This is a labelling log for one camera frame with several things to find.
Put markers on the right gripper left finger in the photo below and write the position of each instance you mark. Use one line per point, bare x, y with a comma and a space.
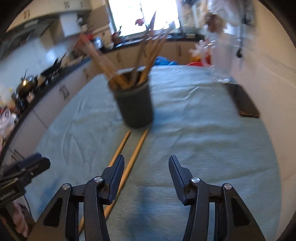
60, 221

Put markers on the dark wooden chopstick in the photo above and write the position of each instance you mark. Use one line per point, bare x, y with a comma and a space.
145, 49

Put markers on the person's left hand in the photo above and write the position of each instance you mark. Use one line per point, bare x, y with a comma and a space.
19, 220

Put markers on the steel lidded wok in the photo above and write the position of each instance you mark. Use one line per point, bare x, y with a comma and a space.
27, 84

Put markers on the grey-green table cloth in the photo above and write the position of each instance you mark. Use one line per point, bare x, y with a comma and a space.
194, 119

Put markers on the black smartphone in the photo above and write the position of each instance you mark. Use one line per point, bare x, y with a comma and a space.
242, 101

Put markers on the black utensil holder cup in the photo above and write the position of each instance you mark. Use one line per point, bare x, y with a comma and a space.
135, 105

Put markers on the red plastic basket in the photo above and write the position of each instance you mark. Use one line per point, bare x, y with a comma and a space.
195, 61

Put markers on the clear glass beer mug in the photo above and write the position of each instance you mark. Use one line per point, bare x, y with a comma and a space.
217, 54

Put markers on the blue plastic bag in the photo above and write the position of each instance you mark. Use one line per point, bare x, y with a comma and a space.
162, 61

